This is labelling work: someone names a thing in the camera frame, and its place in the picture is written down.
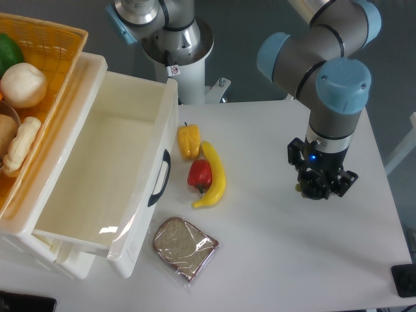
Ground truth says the round white bun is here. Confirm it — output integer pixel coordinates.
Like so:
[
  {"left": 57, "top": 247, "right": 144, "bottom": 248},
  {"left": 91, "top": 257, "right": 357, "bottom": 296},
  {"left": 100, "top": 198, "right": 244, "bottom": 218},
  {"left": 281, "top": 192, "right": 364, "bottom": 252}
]
[{"left": 1, "top": 62, "right": 47, "bottom": 109}]

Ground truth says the black device bottom left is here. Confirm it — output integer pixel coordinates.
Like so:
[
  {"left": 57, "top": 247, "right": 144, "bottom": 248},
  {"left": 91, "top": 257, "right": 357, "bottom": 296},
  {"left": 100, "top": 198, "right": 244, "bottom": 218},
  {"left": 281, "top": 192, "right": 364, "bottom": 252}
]
[{"left": 1, "top": 291, "right": 57, "bottom": 312}]

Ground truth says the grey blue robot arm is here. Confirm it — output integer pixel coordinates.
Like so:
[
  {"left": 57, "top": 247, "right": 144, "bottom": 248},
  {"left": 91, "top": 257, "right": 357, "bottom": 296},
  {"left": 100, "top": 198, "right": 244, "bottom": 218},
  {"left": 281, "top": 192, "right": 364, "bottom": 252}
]
[{"left": 257, "top": 1, "right": 382, "bottom": 200}]

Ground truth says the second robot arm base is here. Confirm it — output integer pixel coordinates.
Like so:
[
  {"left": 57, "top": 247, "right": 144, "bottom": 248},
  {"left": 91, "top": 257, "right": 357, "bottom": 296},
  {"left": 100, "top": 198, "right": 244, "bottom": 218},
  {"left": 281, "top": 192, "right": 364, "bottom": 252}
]
[{"left": 106, "top": 1, "right": 231, "bottom": 105}]

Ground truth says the yellow banana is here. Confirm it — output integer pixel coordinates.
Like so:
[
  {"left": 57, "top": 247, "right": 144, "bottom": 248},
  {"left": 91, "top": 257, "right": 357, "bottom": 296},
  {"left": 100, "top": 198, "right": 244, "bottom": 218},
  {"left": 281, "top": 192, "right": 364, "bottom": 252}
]
[{"left": 191, "top": 141, "right": 227, "bottom": 209}]

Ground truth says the red bell pepper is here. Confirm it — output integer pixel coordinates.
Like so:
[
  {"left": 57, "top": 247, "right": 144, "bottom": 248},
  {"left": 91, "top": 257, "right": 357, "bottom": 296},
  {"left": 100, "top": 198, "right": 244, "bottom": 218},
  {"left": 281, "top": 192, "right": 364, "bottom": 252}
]
[{"left": 187, "top": 159, "right": 212, "bottom": 194}]

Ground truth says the yellow bell pepper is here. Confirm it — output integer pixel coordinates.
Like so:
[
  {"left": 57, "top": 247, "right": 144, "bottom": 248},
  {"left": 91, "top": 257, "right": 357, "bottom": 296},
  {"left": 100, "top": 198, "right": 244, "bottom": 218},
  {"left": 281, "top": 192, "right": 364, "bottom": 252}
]
[{"left": 177, "top": 123, "right": 201, "bottom": 159}]

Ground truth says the tan bread roll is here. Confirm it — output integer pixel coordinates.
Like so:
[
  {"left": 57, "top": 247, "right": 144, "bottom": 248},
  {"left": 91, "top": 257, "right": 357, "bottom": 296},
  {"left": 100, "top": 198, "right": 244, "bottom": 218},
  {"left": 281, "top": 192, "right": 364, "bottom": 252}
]
[{"left": 0, "top": 114, "right": 18, "bottom": 159}]

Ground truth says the dark mangosteen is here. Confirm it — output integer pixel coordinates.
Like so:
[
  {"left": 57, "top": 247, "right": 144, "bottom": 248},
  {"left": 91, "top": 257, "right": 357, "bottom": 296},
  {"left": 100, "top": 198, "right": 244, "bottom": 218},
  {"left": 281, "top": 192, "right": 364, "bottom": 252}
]
[{"left": 295, "top": 178, "right": 322, "bottom": 200}]

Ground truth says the orange woven basket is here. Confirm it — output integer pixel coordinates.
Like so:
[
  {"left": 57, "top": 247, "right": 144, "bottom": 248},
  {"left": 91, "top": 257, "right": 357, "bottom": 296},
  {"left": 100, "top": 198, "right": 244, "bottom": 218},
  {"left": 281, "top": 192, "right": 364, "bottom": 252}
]
[{"left": 1, "top": 13, "right": 88, "bottom": 215}]

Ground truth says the white upper drawer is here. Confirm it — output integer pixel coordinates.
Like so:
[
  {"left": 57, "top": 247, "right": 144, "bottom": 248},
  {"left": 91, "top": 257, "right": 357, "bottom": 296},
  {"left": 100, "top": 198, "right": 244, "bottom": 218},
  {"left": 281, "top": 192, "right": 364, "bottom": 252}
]
[{"left": 34, "top": 72, "right": 178, "bottom": 279}]

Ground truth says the wrapped brown bread slice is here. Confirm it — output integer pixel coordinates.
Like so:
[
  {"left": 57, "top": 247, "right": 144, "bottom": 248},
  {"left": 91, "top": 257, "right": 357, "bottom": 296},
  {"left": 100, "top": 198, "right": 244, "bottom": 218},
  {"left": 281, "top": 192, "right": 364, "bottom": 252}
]
[{"left": 149, "top": 216, "right": 221, "bottom": 287}]

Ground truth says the white frame right edge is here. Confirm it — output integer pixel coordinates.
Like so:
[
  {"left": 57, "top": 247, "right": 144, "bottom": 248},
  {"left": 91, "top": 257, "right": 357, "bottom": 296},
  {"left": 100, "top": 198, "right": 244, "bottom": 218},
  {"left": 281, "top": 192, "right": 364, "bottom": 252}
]
[{"left": 384, "top": 112, "right": 415, "bottom": 176}]

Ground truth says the black device right edge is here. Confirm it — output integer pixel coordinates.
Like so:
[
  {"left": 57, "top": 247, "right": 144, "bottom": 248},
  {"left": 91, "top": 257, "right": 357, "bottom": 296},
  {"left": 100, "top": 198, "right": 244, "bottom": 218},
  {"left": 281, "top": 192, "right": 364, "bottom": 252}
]
[{"left": 391, "top": 264, "right": 415, "bottom": 298}]

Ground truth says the green pepper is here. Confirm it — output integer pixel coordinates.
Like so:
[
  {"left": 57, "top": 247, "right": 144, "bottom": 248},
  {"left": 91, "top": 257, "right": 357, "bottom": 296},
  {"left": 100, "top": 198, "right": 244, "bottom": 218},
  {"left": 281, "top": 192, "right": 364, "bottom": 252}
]
[{"left": 0, "top": 33, "right": 25, "bottom": 77}]

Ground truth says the white drawer cabinet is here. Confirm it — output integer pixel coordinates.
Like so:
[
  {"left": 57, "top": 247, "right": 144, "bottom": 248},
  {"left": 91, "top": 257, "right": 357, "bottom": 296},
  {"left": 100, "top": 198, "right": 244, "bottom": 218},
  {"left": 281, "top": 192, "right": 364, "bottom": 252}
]
[{"left": 1, "top": 53, "right": 108, "bottom": 279}]

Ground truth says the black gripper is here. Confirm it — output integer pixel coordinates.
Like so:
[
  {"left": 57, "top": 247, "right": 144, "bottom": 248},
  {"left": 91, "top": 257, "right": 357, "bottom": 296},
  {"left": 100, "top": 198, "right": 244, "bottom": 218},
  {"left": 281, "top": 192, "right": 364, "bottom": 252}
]
[{"left": 287, "top": 138, "right": 358, "bottom": 199}]

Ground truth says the twisted white bread roll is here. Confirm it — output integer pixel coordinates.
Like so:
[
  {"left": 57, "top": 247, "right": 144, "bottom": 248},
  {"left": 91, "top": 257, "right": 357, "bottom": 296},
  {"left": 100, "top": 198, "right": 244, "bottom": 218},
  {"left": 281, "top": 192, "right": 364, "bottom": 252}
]
[{"left": 3, "top": 116, "right": 41, "bottom": 177}]

